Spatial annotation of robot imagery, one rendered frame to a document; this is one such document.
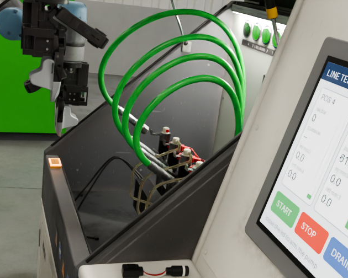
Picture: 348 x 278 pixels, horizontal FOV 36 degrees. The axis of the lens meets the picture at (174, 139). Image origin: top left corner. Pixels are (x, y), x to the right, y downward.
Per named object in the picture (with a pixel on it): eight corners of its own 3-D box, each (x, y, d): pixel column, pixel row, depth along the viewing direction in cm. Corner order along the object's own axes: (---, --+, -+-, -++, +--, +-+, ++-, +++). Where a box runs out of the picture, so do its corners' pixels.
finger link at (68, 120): (77, 139, 147) (80, 107, 144) (56, 139, 145) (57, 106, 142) (75, 136, 150) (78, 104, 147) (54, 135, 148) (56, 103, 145)
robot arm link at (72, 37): (59, -2, 141) (90, 3, 141) (56, 39, 145) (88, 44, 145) (51, 0, 134) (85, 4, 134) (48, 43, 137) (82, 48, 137)
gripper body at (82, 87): (87, 108, 144) (90, 64, 140) (54, 107, 141) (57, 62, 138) (82, 101, 151) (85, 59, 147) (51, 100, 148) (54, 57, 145)
